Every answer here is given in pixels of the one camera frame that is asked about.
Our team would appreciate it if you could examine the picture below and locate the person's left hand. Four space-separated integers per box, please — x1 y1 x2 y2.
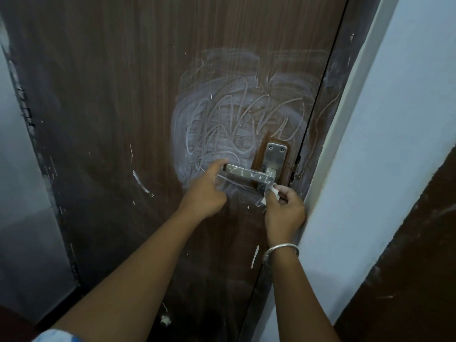
177 158 230 221

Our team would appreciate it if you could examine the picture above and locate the dark brown door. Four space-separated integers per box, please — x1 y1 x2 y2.
333 145 456 342

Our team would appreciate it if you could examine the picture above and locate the white blue floral garment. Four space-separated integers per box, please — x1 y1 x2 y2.
32 328 85 342

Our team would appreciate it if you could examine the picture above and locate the person's right forearm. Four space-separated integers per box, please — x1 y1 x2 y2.
270 245 341 342

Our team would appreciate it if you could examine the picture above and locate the small white cloth wad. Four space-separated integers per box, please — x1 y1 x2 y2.
256 185 282 207

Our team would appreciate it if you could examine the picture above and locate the person's left forearm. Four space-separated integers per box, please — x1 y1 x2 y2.
51 209 204 342

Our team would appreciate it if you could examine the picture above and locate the silver bangle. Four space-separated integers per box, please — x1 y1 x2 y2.
262 243 301 266

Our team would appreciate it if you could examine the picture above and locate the person's right hand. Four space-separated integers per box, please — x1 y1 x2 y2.
263 184 308 248

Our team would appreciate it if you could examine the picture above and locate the silver metal door handle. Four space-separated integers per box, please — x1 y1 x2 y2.
220 142 288 192

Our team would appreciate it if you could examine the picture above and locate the brown wooden door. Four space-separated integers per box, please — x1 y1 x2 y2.
0 0 350 342

